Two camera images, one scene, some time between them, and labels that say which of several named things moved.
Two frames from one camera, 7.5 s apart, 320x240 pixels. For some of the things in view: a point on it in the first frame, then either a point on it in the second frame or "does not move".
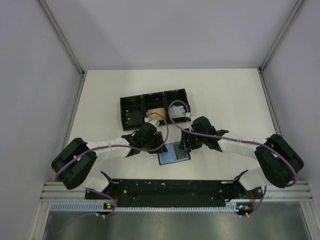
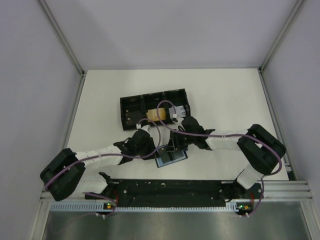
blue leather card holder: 174,154 does not move
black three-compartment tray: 135,109 does not move
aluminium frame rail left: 75,59 does not move
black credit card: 181,154 -> 164,156
